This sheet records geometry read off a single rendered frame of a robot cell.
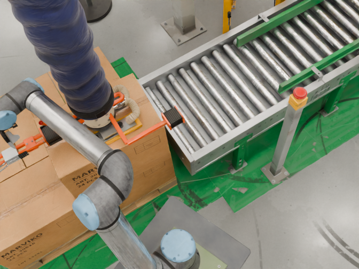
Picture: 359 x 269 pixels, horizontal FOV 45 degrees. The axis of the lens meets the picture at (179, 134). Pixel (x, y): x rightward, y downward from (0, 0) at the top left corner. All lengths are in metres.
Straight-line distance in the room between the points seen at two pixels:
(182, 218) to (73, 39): 1.09
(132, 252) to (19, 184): 1.29
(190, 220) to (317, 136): 1.45
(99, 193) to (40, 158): 1.42
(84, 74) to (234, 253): 1.12
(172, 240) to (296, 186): 1.46
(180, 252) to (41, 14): 1.09
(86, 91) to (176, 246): 0.77
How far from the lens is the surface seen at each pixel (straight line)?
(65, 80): 1.87
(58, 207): 2.65
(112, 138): 2.25
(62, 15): 1.59
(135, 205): 3.10
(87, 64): 1.83
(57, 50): 1.70
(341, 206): 3.20
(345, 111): 3.54
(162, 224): 2.27
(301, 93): 2.28
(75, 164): 2.27
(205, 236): 2.24
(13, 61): 4.07
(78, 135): 1.58
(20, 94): 1.78
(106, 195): 1.43
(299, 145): 3.31
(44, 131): 2.23
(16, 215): 2.73
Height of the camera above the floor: 2.92
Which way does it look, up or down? 62 degrees down
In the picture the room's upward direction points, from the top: 9 degrees counter-clockwise
